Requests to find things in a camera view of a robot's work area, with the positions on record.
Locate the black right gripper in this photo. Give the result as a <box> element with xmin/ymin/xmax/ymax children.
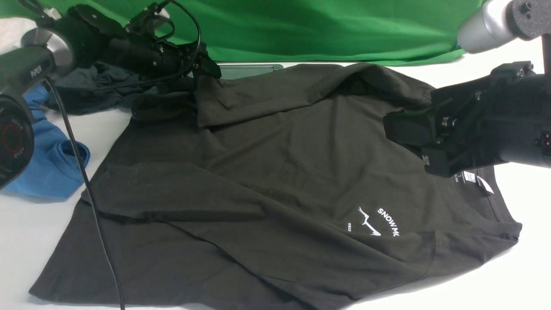
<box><xmin>383</xmin><ymin>61</ymin><xmax>551</xmax><ymax>177</ymax></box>

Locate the dark green flat tray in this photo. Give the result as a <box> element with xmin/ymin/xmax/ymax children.
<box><xmin>219</xmin><ymin>64</ymin><xmax>284</xmax><ymax>79</ymax></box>

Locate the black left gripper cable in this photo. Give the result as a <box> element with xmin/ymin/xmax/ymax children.
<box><xmin>41</xmin><ymin>0</ymin><xmax>203</xmax><ymax>310</ymax></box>

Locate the white crumpled shirt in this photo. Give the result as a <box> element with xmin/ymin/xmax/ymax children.
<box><xmin>0</xmin><ymin>17</ymin><xmax>36</xmax><ymax>55</ymax></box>

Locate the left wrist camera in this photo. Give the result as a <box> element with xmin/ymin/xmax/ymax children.
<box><xmin>124</xmin><ymin>1</ymin><xmax>175</xmax><ymax>42</ymax></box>

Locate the dark teal crumpled shirt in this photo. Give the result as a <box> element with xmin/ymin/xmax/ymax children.
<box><xmin>44</xmin><ymin>62</ymin><xmax>198</xmax><ymax>115</ymax></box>

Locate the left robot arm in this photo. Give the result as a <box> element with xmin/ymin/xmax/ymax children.
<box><xmin>1</xmin><ymin>0</ymin><xmax>222</xmax><ymax>188</ymax></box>

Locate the dark gray long-sleeve shirt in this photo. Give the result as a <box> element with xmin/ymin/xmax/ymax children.
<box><xmin>28</xmin><ymin>63</ymin><xmax>523</xmax><ymax>310</ymax></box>

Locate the blue crumpled shirt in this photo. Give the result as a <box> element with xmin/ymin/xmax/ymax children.
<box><xmin>3</xmin><ymin>83</ymin><xmax>83</xmax><ymax>202</ymax></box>

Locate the green backdrop cloth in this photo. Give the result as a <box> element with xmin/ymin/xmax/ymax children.
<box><xmin>0</xmin><ymin>0</ymin><xmax>489</xmax><ymax>67</ymax></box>

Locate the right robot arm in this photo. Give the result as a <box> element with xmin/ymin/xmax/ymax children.
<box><xmin>383</xmin><ymin>0</ymin><xmax>551</xmax><ymax>177</ymax></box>

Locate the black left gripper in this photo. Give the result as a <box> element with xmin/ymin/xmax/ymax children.
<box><xmin>66</xmin><ymin>4</ymin><xmax>222</xmax><ymax>80</ymax></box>

